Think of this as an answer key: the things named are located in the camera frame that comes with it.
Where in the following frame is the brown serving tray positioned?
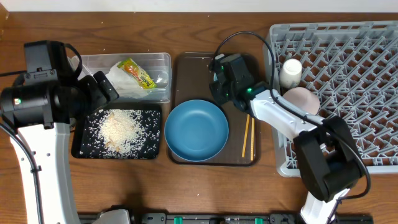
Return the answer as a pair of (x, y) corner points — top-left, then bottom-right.
(167, 52), (261, 167)

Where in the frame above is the green yellow snack wrapper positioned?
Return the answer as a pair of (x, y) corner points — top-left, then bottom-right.
(116, 58), (157, 89)

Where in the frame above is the cream plastic cup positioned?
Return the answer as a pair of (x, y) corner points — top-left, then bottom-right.
(279, 58), (302, 89)

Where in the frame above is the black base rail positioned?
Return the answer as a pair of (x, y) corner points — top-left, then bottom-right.
(77, 212), (374, 224)

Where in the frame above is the black tray bin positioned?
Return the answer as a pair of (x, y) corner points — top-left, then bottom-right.
(70, 103), (162, 161)

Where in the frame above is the pink bowl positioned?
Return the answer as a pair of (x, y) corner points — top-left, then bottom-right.
(282, 87), (320, 115)

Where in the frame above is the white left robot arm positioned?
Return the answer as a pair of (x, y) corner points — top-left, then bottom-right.
(1, 72), (119, 223)

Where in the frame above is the wooden chopstick left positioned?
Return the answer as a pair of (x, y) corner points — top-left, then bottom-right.
(241, 115), (250, 158)

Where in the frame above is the rice leftovers pile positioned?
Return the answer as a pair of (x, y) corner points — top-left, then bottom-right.
(79, 108), (161, 157)

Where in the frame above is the wooden chopstick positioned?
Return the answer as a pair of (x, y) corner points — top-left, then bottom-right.
(241, 115), (250, 158)
(250, 118), (255, 161)

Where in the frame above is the white napkin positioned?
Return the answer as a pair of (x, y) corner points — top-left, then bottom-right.
(106, 64), (149, 98)

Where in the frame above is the wooden chopstick right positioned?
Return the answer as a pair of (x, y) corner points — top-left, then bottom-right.
(250, 118), (255, 161)

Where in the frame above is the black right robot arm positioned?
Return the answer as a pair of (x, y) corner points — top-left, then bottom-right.
(209, 54), (371, 223)

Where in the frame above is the clear plastic bin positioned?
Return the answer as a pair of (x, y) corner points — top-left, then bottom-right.
(78, 52), (172, 103)

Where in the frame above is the dark blue plate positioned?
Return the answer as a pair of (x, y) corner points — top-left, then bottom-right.
(164, 100), (229, 162)

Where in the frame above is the grey dishwasher rack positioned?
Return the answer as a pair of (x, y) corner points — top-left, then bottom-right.
(263, 21), (397, 174)

